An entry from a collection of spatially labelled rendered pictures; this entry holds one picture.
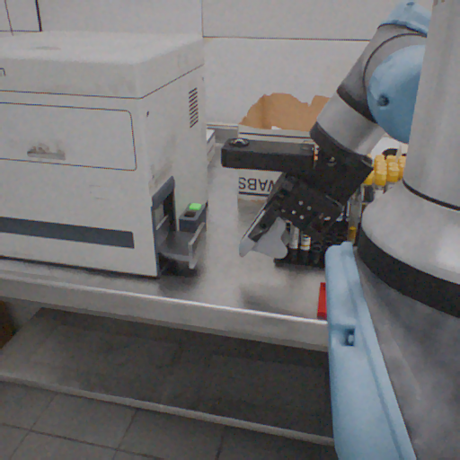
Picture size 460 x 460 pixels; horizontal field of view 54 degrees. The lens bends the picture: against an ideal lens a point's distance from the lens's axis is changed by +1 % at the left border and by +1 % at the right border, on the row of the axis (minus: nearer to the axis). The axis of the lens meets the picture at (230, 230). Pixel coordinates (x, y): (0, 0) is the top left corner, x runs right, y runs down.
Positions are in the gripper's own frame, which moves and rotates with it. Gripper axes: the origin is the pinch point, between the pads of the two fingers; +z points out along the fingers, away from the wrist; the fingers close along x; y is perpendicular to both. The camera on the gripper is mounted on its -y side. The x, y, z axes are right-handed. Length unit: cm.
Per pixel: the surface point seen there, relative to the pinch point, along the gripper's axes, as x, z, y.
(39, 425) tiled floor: 28, 115, -16
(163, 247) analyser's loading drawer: -1.8, 6.1, -9.3
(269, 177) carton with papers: 25.0, -0.6, -0.2
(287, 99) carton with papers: 53, -8, -5
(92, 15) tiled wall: 60, 3, -56
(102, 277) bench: -5.3, 13.6, -14.4
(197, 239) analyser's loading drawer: -0.9, 2.4, -5.8
